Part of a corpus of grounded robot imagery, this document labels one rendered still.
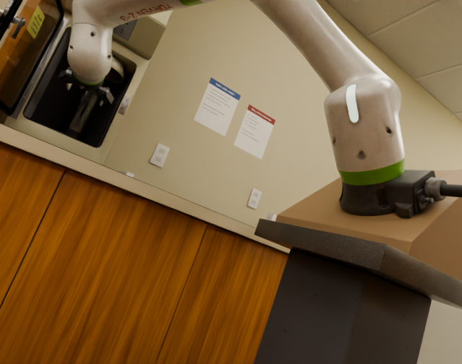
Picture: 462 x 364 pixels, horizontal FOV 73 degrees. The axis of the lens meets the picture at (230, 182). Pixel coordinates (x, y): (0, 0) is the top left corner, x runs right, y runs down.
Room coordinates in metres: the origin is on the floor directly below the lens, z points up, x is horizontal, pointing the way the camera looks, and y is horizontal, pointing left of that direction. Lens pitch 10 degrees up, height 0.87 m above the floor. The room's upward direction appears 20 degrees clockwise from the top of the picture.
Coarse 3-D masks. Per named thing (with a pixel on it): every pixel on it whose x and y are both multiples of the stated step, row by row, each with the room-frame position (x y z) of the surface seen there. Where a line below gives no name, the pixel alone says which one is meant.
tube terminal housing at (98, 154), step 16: (64, 16) 1.01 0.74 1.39; (160, 16) 1.13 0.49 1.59; (112, 48) 1.09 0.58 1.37; (128, 48) 1.11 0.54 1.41; (128, 64) 1.16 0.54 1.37; (144, 64) 1.14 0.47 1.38; (128, 96) 1.14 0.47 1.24; (16, 128) 1.02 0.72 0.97; (32, 128) 1.04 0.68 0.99; (112, 128) 1.13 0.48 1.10; (64, 144) 1.09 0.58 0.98; (80, 144) 1.10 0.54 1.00; (96, 160) 1.13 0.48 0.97
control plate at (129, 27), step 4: (132, 20) 1.02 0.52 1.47; (136, 20) 1.02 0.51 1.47; (124, 24) 1.03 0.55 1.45; (128, 24) 1.03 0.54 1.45; (132, 24) 1.03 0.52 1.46; (116, 28) 1.04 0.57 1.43; (120, 28) 1.04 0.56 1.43; (124, 28) 1.04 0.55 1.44; (128, 28) 1.04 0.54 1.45; (132, 28) 1.04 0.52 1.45; (116, 32) 1.05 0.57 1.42; (120, 32) 1.05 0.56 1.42; (124, 32) 1.05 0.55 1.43; (128, 32) 1.05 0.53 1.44; (120, 36) 1.06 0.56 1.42; (124, 36) 1.06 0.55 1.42; (128, 36) 1.06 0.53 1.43; (128, 40) 1.07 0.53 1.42
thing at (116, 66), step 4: (112, 56) 1.12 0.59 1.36; (112, 60) 1.12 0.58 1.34; (116, 60) 1.13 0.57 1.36; (112, 64) 1.11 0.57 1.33; (116, 64) 1.13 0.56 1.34; (120, 64) 1.15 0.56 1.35; (112, 68) 1.24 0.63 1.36; (116, 68) 1.13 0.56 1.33; (120, 68) 1.15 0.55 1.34; (108, 72) 1.25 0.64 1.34; (112, 72) 1.24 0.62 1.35; (116, 72) 1.24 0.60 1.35; (120, 72) 1.15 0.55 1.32; (108, 76) 1.25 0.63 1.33; (112, 76) 1.25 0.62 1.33; (116, 76) 1.24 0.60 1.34; (120, 76) 1.23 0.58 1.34; (108, 80) 1.26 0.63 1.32; (112, 80) 1.26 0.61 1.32; (116, 80) 1.25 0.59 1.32; (120, 80) 1.23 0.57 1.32
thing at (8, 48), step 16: (32, 0) 0.78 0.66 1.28; (48, 0) 0.86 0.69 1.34; (32, 16) 0.82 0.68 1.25; (48, 16) 0.90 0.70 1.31; (32, 32) 0.86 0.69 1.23; (48, 32) 0.96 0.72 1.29; (0, 48) 0.76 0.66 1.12; (16, 48) 0.82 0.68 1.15; (32, 48) 0.91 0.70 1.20; (0, 64) 0.79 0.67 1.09; (16, 64) 0.87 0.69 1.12; (32, 64) 0.96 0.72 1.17; (0, 80) 0.83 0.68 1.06; (16, 80) 0.91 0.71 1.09; (0, 96) 0.87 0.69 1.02; (16, 96) 0.96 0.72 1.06
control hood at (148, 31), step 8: (72, 0) 0.97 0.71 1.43; (64, 8) 1.00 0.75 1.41; (152, 16) 1.01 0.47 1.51; (136, 24) 1.03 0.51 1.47; (144, 24) 1.03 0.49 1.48; (152, 24) 1.03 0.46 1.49; (160, 24) 1.03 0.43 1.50; (136, 32) 1.05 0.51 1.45; (144, 32) 1.05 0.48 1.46; (152, 32) 1.05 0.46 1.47; (160, 32) 1.05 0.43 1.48; (120, 40) 1.08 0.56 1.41; (136, 40) 1.07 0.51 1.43; (144, 40) 1.07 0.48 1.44; (152, 40) 1.07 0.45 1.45; (136, 48) 1.10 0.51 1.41; (144, 48) 1.09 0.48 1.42; (152, 48) 1.09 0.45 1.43
